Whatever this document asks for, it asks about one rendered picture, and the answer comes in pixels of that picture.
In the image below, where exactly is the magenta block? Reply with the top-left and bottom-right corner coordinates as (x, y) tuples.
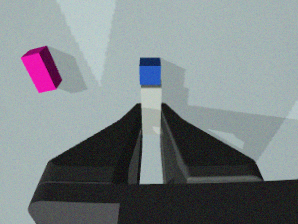
(21, 46), (62, 93)

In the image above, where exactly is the small blue block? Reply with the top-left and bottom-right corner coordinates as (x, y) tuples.
(139, 58), (161, 85)

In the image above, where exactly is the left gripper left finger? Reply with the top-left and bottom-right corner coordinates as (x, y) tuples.
(38, 103), (142, 184)

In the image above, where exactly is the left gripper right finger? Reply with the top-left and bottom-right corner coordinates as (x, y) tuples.
(160, 103), (264, 184)

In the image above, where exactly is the grey rod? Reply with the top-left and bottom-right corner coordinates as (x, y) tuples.
(141, 82), (162, 135)

